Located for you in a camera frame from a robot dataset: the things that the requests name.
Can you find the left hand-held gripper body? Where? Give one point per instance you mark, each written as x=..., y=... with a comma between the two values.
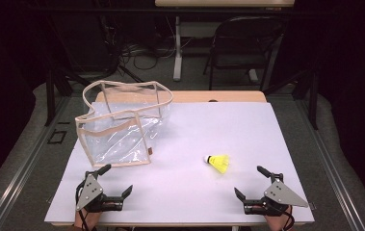
x=89, y=191

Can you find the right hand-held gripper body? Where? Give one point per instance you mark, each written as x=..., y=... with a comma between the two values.
x=281, y=195

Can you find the clear bag with beige trim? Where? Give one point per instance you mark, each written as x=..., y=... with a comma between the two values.
x=116, y=141

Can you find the yellow shuttlecock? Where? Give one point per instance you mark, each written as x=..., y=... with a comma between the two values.
x=219, y=162

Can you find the person's right hand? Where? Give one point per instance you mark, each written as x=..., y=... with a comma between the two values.
x=274, y=221

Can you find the person's left hand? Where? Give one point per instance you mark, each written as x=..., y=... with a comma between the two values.
x=88, y=219

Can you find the black metal stand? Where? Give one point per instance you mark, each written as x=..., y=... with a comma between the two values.
x=313, y=99
x=50, y=96

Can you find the black folding chair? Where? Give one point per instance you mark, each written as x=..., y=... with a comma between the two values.
x=244, y=57

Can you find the white desk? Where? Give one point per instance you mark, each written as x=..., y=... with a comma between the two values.
x=177, y=48

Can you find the metal floor rail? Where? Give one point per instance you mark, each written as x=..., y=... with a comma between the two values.
x=331, y=166
x=26, y=166

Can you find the black floor socket frame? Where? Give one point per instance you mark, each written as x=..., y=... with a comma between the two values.
x=57, y=136

